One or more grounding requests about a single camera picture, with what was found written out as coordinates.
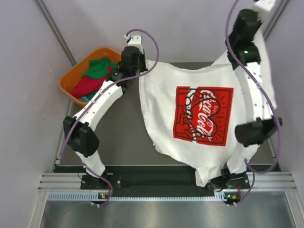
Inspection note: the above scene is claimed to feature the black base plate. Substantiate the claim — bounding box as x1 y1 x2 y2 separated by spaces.
80 173 249 190

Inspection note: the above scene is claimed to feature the grey cable duct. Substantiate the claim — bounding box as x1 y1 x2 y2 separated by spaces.
47 191 237 202

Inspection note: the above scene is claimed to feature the right corner frame post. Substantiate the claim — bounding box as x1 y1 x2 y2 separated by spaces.
261 0 290 40

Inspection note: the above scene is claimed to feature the orange plastic basket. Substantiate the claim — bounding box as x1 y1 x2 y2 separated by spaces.
59 47 121 107

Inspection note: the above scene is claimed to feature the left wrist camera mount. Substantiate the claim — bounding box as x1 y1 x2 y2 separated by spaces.
124 34 144 54

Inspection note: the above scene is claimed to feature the corner frame post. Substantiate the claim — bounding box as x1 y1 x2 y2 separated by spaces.
34 0 76 66
261 0 290 40

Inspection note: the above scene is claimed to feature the light blue t-shirt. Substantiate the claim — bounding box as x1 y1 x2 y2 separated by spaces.
79 96 90 103

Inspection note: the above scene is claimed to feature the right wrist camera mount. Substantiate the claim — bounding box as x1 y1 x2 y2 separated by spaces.
252 0 276 20

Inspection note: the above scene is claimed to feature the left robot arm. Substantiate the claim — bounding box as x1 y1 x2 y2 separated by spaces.
63 46 147 188

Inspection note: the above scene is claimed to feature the aluminium frame rail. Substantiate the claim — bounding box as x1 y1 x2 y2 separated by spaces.
38 172 297 192

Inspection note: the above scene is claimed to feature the green t-shirt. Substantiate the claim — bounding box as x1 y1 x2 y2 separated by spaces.
81 57 117 79

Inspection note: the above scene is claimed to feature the left corner frame post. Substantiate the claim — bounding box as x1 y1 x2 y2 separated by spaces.
34 0 76 66

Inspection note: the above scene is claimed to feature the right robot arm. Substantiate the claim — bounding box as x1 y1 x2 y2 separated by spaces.
214 7 282 188

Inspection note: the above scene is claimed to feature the white t-shirt red print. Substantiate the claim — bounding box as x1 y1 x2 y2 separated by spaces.
138 21 277 188

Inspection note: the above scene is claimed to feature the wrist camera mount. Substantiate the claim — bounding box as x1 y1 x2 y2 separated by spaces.
252 0 276 20
124 34 144 54

